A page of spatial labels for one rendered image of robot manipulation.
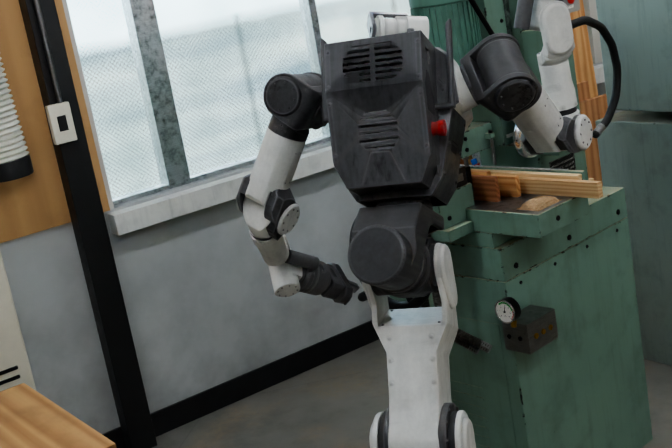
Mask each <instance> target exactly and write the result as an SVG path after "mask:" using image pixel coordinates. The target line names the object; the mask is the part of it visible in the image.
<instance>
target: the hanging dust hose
mask: <svg viewBox="0 0 672 448"><path fill-rule="evenodd" d="M2 65H3V63H2V62H0V183H2V182H7V181H12V180H16V179H20V178H23V177H26V176H28V175H31V174H32V173H33V172H34V170H33V166H32V162H31V157H30V154H29V151H25V150H27V148H28V147H27V146H24V145H25V144H26V141H23V139H24V138H25V136H22V135H21V134H22V133H23V131H21V130H20V129H21V127H22V126H20V125H18V124H19V123H20V121H19V120H16V119H17V118H18V117H19V116H18V115H15V114H16V112H17V110H14V108H15V106H16V105H13V104H12V103H13V102H14V100H12V99H10V98H11V97H12V96H13V95H11V94H8V93H9V92H10V91H11V90H10V89H8V87H9V84H7V83H6V82H7V80H8V79H6V78H4V77H5V76H6V74H5V73H2V72H3V71H4V70H5V68H2V67H1V66H2Z"/></svg>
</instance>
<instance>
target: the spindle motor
mask: <svg viewBox="0 0 672 448"><path fill-rule="evenodd" d="M408 1H409V7H410V8H411V9H410V14H411V16H427V18H428V20H429V39H428V40H429V41H430V42H431V43H432V45H433V46H434V47H440V48H441V49H443V50H444V51H445V52H446V32H445V23H446V22H447V20H448V19H451V22H452V42H453V59H454V60H455V61H456V62H457V64H458V65H459V66H460V65H461V64H460V59H462V58H463V57H464V56H465V55H466V54H467V53H468V52H469V51H470V50H472V49H473V48H474V47H475V46H476V45H477V44H478V43H479V42H480V41H482V39H481V32H480V25H479V18H478V16H477V14H476V12H475V11H474V9H473V7H472V6H471V4H470V2H469V1H468V0H408ZM475 2H476V0H475Z"/></svg>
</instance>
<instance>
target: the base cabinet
mask: <svg viewBox="0 0 672 448"><path fill-rule="evenodd" d="M454 275H455V274H454ZM455 281H456V287H457V295H458V301H457V306H456V312H457V320H458V328H459V329H461V330H463V332H464V331H465V332H467V333H468V334H469V333H470V335H472V336H474V337H477V338H479V339H481V340H483V341H485V342H487V343H489V344H491V345H492V349H491V351H490V352H489V353H486V352H484V351H482V350H480V351H479V352H478V354H475V353H473V352H471V351H469V350H467V348H466V349H465V347H463V346H461V345H459V344H456V342H455V343H453V346H452V349H451V352H450V355H449V364H450V383H451V400H452V403H454V404H455V405H456V407H458V408H459V410H464V411H466V413H467V415H468V417H469V419H470V420H471V422H472V425H473V429H474V436H475V443H476V448H642V447H643V446H644V445H646V444H647V443H648V442H649V441H651V440H652V439H653V436H652V427H651V418H650V410H649V401H648V392H647V383H646V374H645V365H644V356H643V348H642V339H641V330H640V321H639V312H638V303H637V294H636V285H635V277H634V268H633V259H632V250H631V241H630V232H629V223H628V218H627V217H626V218H624V219H622V220H620V221H618V222H616V223H615V224H613V225H611V226H609V227H607V228H605V229H603V230H601V231H600V232H598V233H596V234H594V235H592V236H590V237H588V238H586V239H585V240H583V241H581V242H579V243H577V244H575V245H573V246H571V247H570V248H568V249H566V250H564V251H562V252H560V253H558V254H556V255H555V256H553V257H551V258H549V259H547V260H545V261H543V262H541V263H540V264H538V265H536V266H534V267H532V268H530V269H528V270H526V271H524V272H523V273H521V274H519V275H517V276H515V277H513V278H511V279H509V280H508V281H506V282H502V281H495V280H488V279H482V278H475V277H468V276H461V275H455ZM505 297H512V298H514V299H515V300H516V301H517V302H518V304H519V305H520V308H521V309H523V308H525V307H527V306H528V305H535V306H541V307H547V308H553V309H555V315H556V322H557V330H558V338H557V339H555V340H553V341H552V342H550V343H548V344H547V345H545V346H544V347H542V348H540V349H539V350H537V351H536V352H534V353H532V354H526V353H521V352H516V351H511V350H506V348H505V341H504V334H503V327H502V322H501V321H500V320H499V319H498V317H497V316H496V313H495V304H496V302H497V301H499V300H501V299H503V298H505Z"/></svg>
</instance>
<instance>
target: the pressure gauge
mask: <svg viewBox="0 0 672 448"><path fill-rule="evenodd" d="M504 307H505V311H506V313H504V312H503V311H504ZM495 313H496V316H497V317H498V319H499V320H500V321H501V322H503V323H506V324H510V323H511V327H512V328H515V327H517V325H516V323H517V319H518V318H519V317H520V315H521V308H520V305H519V304H518V302H517V301H516V300H515V299H514V298H512V297H505V298H503V299H501V300H499V301H497V302H496V304H495Z"/></svg>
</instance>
